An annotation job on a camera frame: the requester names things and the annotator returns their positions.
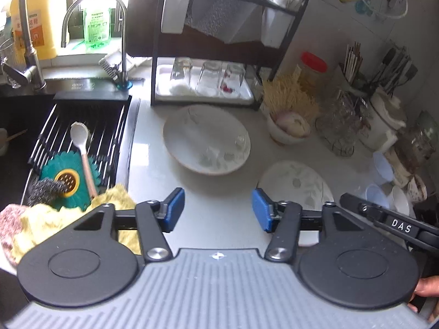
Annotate white ceramic bowl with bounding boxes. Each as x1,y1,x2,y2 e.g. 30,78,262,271
388,186,410,216

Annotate light blue plastic bowl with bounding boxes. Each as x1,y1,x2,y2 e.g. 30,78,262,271
371,152,394,186

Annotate right hand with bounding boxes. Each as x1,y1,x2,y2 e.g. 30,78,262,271
410,276,439,322

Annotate patterned small bowl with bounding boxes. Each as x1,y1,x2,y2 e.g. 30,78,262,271
406,175,428,203

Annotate glass kettle on base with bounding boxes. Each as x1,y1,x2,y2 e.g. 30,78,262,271
394,111,438,174

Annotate ceramic bowl with garlic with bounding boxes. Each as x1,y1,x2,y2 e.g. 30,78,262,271
267,114,311,145

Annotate leaf pattern plate brown rim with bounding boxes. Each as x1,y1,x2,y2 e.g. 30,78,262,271
162,105,252,176

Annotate garlic bulb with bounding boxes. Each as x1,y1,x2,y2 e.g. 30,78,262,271
275,111,310,138

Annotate green sunflower sink strainer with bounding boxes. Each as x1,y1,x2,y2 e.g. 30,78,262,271
40,151,91,211

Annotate steel wool scrubber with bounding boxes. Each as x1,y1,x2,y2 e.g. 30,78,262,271
27,177,68,206

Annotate black sink drying rack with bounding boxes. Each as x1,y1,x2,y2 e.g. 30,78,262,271
22,97,138,209

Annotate yellow dish cloth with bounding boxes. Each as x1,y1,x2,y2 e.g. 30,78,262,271
7,184,136,267

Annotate white electric cooker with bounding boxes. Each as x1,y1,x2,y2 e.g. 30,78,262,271
359,87,407,153

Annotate white drip tray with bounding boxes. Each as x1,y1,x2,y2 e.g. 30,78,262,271
155,63,254,106

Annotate chrome curved faucet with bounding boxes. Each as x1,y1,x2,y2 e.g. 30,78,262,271
61,0,132,90

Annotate pink dish cloth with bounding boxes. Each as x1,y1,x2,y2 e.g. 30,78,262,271
0,203,27,266

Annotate upturned drinking glass middle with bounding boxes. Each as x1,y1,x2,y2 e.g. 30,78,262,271
196,60,223,97

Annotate upturned drinking glass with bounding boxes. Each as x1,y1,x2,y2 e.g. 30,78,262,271
196,60,223,97
170,57,193,87
219,63,246,97

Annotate red lid plastic jar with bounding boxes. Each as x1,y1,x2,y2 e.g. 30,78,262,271
298,51,328,95

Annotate upturned drinking glass right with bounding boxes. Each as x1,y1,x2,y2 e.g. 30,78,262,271
219,63,246,97

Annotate upturned drinking glass left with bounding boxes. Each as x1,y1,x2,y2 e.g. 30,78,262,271
170,57,193,87

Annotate chopstick holder with chopsticks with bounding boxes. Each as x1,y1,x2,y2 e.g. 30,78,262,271
341,42,363,86

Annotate dish brush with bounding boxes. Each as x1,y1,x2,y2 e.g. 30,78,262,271
98,50,122,83

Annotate utensil holder with utensils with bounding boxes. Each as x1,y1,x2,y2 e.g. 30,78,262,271
371,46,418,96

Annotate dark metal dish rack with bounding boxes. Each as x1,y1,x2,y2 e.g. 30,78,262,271
150,0,309,109

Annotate green dish soap bottle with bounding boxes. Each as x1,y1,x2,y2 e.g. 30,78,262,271
83,0,111,50

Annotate dark wooden cutting board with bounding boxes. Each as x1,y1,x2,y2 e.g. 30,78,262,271
125,0,159,57

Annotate yellow detergent jug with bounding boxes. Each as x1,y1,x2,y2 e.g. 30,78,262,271
27,0,67,60

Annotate wire glass rack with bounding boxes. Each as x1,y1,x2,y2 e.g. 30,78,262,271
314,90,367,157

